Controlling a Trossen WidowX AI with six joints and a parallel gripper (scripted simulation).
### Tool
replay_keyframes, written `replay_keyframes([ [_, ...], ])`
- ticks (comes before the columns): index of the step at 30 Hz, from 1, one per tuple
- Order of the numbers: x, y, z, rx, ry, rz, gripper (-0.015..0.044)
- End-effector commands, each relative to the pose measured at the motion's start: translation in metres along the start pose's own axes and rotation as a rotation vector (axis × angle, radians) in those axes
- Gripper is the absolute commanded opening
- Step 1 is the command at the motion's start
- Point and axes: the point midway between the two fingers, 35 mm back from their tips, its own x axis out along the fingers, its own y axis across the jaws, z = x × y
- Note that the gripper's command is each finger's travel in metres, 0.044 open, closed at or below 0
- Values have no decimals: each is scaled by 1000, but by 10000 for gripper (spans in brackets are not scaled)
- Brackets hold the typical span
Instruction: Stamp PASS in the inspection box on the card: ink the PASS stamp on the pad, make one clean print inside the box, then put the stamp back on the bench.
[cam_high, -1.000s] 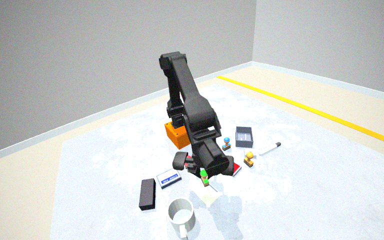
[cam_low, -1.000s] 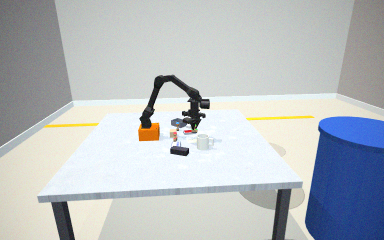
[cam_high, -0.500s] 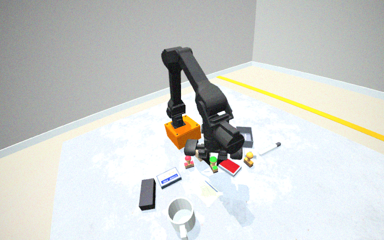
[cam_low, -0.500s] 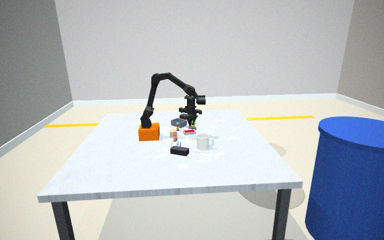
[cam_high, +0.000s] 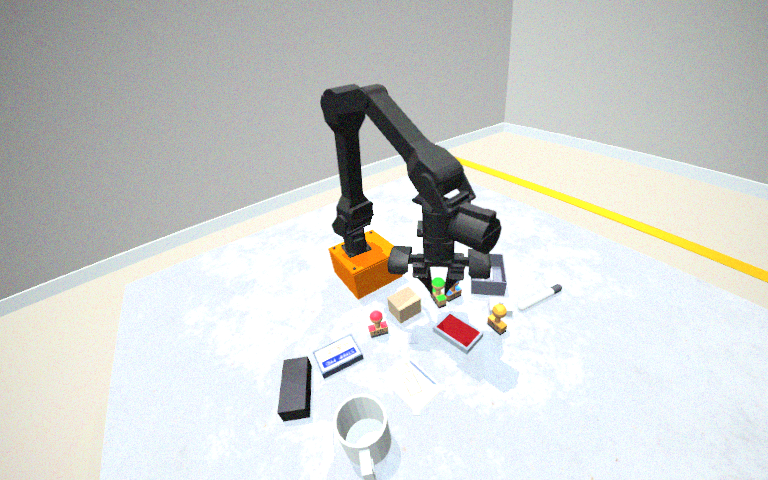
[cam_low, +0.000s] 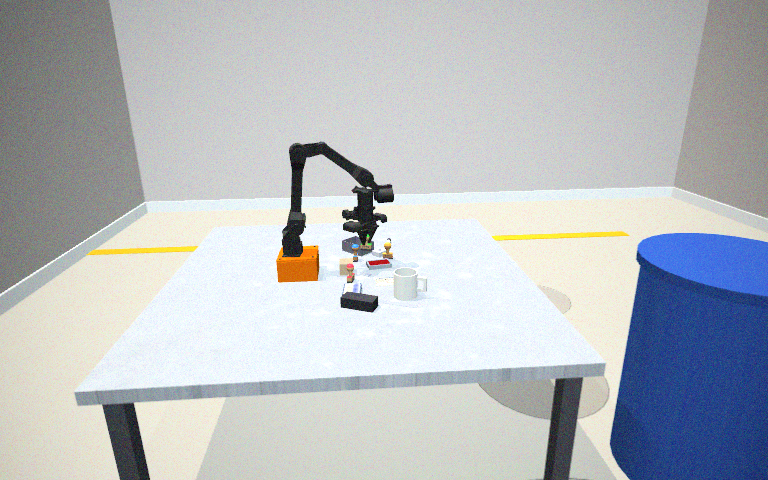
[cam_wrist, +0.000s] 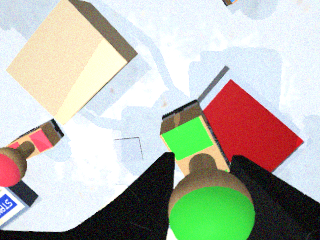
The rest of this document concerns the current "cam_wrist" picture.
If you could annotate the wooden stamp with green top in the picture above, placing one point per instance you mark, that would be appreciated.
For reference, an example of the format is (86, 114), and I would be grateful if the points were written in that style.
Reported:
(209, 203)

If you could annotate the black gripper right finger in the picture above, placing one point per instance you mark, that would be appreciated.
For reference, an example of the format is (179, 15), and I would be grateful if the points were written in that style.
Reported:
(282, 212)

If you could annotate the beige box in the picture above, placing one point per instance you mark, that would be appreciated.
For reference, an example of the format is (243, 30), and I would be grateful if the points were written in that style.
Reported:
(73, 54)

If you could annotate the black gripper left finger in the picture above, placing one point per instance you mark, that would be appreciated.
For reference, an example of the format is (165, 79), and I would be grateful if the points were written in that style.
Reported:
(140, 212)

